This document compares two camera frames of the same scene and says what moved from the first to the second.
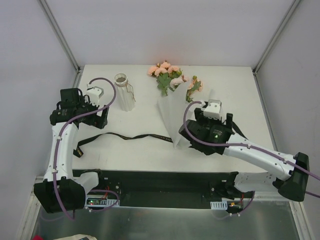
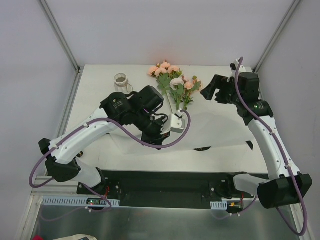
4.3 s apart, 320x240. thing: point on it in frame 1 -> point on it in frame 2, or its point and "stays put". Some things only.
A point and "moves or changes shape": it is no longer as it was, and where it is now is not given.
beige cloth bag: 77,237 stays put
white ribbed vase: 124,92 stays put
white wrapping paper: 171,104 moves or changes shape
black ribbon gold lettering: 79,153 moves or changes shape
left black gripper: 100,117 -> 155,135
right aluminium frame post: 274,40 stays put
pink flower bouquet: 171,77 stays put
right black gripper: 229,120 -> 223,92
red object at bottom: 37,237 stays put
